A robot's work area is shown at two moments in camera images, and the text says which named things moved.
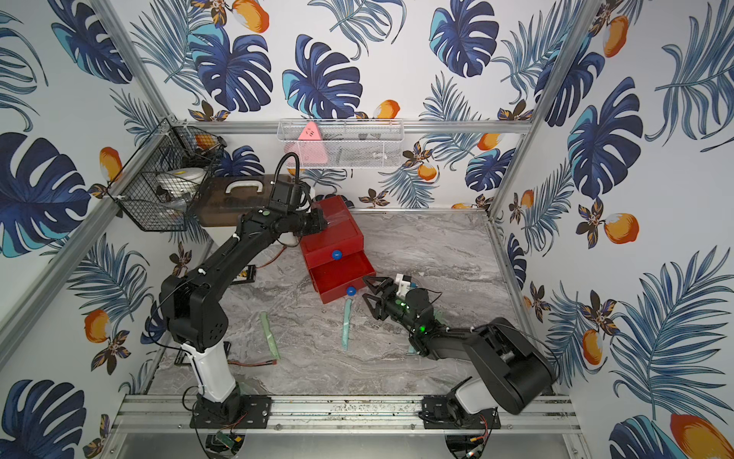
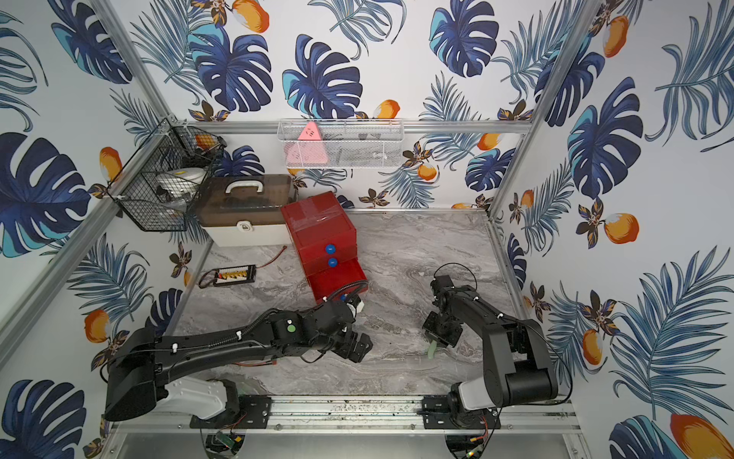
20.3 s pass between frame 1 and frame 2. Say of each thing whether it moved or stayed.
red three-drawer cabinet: moved
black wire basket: stayed
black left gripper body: moved
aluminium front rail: stayed
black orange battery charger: stayed
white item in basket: stayed
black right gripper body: moved
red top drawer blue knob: moved
